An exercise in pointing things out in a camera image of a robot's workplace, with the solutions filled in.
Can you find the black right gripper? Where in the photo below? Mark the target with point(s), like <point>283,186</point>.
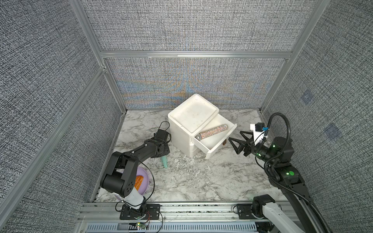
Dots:
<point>249,144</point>

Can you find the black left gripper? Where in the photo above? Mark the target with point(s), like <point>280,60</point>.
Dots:
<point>162,148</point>

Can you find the mint green microphone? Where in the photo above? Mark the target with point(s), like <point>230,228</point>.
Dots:
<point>164,160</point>

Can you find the white top drawer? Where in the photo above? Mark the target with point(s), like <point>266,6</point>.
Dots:
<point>212,144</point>

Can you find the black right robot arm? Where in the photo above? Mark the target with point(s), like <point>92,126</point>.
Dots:
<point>283,175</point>

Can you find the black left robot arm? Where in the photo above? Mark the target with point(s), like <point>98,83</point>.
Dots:
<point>120,174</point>

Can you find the white drawer cabinet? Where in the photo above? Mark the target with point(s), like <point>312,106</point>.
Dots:
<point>187,120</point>

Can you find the purple plate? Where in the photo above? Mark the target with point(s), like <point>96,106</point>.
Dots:
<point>145,184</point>

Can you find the orange pastry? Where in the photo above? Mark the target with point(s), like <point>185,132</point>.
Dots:
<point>138,182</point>

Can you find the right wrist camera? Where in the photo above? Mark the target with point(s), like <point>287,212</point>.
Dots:
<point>258,132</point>

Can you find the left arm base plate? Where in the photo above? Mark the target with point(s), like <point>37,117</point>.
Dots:
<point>146,212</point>

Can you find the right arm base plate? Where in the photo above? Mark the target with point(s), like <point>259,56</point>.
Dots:
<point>244,211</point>

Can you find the aluminium front rail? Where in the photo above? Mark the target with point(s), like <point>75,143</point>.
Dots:
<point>174,217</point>

